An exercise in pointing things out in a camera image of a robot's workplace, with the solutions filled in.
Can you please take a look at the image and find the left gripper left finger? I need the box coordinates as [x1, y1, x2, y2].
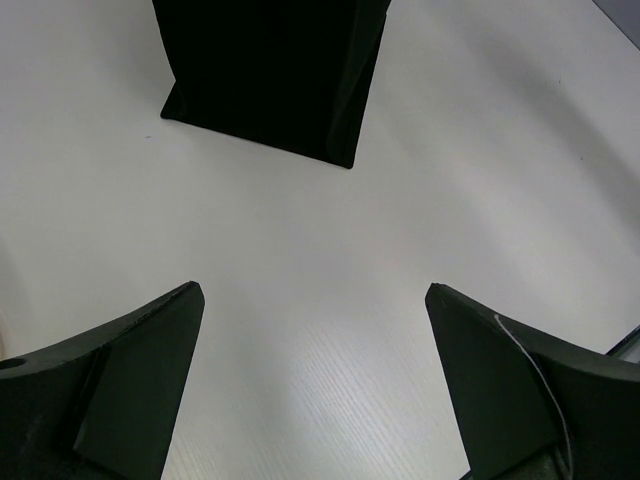
[1, 282, 205, 479]

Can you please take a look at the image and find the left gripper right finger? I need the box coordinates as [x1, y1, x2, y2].
[425, 283, 639, 479]

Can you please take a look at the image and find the black canvas bag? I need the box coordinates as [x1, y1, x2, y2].
[152, 0, 389, 169]

